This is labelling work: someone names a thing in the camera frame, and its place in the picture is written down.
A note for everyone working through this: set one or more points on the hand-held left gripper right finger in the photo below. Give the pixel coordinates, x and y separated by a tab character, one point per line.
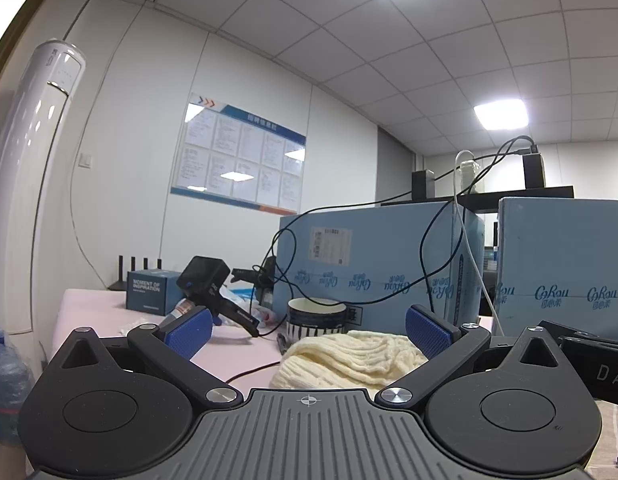
429	332

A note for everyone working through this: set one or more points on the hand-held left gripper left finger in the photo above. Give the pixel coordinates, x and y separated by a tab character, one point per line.
189	332

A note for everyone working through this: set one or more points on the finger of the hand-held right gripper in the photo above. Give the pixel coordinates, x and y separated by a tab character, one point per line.
584	332

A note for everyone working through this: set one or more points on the white crumpled tissue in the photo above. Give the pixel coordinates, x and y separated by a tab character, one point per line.
135	324

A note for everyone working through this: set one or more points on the black handheld device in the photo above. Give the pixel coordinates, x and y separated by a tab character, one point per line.
206	280

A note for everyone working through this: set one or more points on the small dark blue box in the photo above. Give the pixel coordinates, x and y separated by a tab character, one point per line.
149	291

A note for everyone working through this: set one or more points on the large blue cardboard box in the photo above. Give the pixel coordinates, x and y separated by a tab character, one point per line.
369	255
564	260

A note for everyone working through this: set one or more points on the black router with antennas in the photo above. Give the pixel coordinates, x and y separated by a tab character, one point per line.
139	275

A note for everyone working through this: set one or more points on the pink table cover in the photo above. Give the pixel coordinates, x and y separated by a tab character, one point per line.
99	310

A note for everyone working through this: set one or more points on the striped ceramic bowl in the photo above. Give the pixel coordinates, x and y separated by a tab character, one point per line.
316	320

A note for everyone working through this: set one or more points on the black power adapter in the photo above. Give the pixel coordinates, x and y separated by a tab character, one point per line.
534	170
423	182

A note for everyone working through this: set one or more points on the black shelf board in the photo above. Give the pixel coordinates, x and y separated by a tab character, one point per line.
514	193

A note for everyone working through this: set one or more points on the white power adapter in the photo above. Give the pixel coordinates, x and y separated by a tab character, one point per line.
471	175

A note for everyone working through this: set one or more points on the clear water bottle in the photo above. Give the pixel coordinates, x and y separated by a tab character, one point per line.
6	385

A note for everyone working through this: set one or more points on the white standing air conditioner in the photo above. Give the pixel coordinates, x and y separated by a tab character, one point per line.
29	185

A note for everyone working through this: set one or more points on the ceiling light panel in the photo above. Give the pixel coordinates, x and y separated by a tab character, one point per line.
501	116

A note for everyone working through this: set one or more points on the window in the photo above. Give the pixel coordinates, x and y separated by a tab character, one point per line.
4	20

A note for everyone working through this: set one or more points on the wall notice board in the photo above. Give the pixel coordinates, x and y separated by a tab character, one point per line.
239	155

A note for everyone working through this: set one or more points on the white wall switch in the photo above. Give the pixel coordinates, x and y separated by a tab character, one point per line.
84	160

